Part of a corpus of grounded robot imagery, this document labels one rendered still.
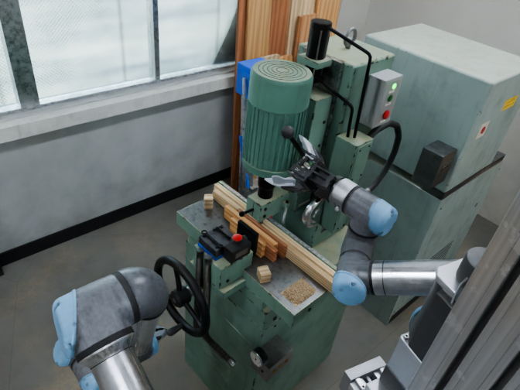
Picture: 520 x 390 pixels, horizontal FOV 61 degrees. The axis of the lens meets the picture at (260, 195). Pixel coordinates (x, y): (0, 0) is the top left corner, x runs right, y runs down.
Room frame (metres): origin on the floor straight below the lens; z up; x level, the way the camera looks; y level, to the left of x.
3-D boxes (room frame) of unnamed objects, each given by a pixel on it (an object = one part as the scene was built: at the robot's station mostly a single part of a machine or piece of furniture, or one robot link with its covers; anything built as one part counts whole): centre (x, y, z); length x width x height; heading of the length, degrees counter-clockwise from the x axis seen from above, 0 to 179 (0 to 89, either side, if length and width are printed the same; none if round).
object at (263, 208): (1.19, -0.03, 1.03); 0.14 x 0.07 x 0.09; 138
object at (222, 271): (1.02, 0.09, 0.91); 0.15 x 0.14 x 0.09; 48
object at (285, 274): (1.08, 0.04, 0.87); 0.61 x 0.30 x 0.06; 48
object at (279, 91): (1.18, -0.02, 1.35); 0.18 x 0.18 x 0.31
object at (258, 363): (0.85, -0.07, 0.65); 0.06 x 0.04 x 0.08; 48
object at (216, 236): (1.02, 0.09, 0.99); 0.13 x 0.11 x 0.06; 48
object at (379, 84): (1.32, -0.34, 1.40); 0.10 x 0.06 x 0.16; 138
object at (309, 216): (1.19, -0.20, 1.02); 0.12 x 0.03 x 0.12; 138
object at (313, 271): (1.14, -0.06, 0.92); 0.64 x 0.02 x 0.04; 48
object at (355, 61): (1.40, -0.21, 1.16); 0.22 x 0.22 x 0.72; 48
